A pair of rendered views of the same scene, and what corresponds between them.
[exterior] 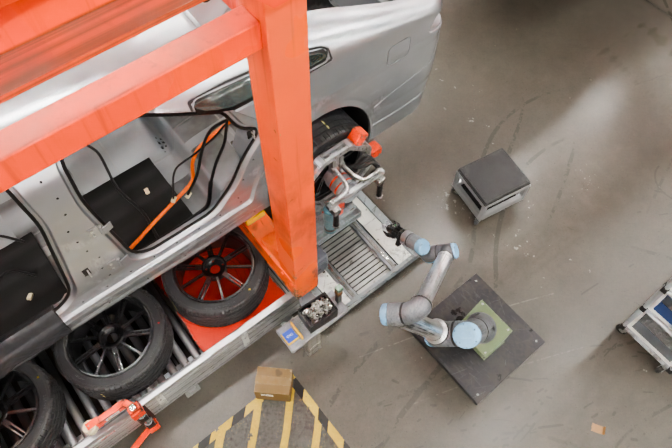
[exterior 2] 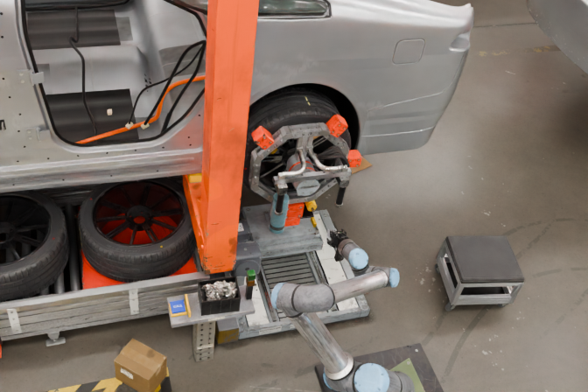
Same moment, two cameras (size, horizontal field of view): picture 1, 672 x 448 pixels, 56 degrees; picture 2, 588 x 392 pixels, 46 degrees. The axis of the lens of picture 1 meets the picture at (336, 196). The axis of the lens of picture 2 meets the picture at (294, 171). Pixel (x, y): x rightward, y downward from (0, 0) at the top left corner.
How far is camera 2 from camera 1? 1.21 m
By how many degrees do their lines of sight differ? 19
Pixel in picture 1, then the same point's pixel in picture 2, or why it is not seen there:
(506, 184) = (494, 270)
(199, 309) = (100, 243)
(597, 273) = not seen: outside the picture
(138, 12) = not seen: outside the picture
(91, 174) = (67, 79)
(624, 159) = not seen: outside the picture
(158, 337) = (45, 250)
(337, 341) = (234, 360)
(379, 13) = not seen: outside the picture
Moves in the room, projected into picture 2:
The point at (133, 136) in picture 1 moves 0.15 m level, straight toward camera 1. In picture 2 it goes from (123, 62) to (122, 77)
